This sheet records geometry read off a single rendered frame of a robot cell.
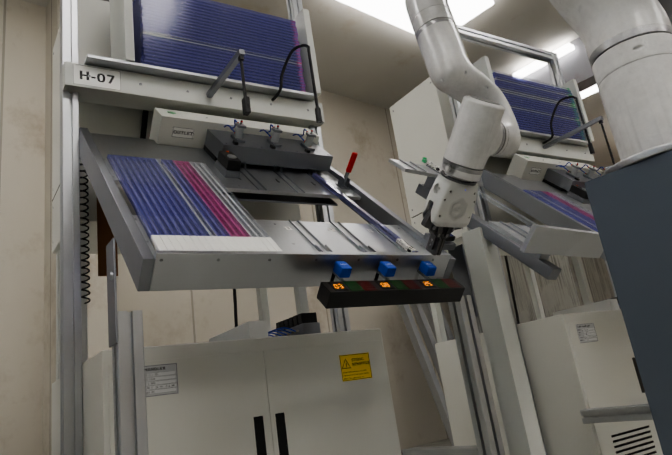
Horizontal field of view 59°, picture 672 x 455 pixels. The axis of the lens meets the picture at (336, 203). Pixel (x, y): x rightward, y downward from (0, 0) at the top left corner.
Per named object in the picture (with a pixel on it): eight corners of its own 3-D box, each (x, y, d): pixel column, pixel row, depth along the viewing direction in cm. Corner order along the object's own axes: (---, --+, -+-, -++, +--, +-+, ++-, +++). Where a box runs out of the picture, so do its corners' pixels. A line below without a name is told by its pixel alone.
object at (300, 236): (441, 270, 137) (445, 257, 136) (150, 274, 101) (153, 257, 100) (395, 233, 151) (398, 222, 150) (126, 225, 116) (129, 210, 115)
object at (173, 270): (441, 283, 136) (451, 255, 134) (149, 291, 101) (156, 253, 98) (438, 280, 137) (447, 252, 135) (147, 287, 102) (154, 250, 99)
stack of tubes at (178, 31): (307, 92, 190) (296, 21, 199) (143, 64, 162) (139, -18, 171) (288, 110, 200) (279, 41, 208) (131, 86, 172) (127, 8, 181)
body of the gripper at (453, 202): (453, 177, 116) (435, 229, 120) (490, 181, 122) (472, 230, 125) (430, 163, 122) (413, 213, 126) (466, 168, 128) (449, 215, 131)
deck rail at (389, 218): (447, 282, 138) (456, 258, 136) (441, 282, 137) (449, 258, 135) (309, 171, 193) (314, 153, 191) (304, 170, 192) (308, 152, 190)
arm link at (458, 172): (460, 168, 116) (455, 182, 116) (492, 171, 120) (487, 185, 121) (433, 153, 122) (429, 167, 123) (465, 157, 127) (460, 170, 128)
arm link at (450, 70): (461, 55, 140) (503, 167, 127) (407, 41, 131) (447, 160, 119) (487, 29, 133) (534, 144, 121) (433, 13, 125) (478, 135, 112)
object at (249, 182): (356, 212, 166) (361, 195, 165) (107, 200, 130) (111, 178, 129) (304, 170, 192) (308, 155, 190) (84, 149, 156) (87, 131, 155)
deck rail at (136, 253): (149, 291, 101) (155, 258, 99) (137, 291, 100) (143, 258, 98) (84, 150, 156) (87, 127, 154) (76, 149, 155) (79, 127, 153)
